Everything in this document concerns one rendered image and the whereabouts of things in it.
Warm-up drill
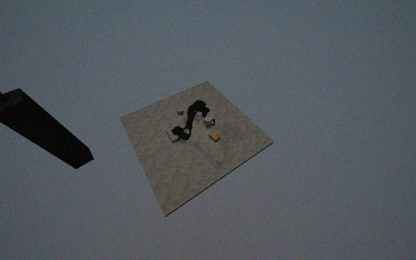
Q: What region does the glass french press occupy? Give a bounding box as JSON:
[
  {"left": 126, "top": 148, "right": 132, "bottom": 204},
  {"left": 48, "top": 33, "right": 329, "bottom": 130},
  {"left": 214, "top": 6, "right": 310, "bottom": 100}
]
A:
[{"left": 205, "top": 113, "right": 215, "bottom": 130}]

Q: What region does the brown rectangular block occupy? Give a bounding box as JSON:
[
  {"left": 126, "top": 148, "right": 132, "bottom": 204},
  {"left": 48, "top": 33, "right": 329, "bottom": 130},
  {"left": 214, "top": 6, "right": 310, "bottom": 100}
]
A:
[{"left": 209, "top": 131, "right": 220, "bottom": 143}]

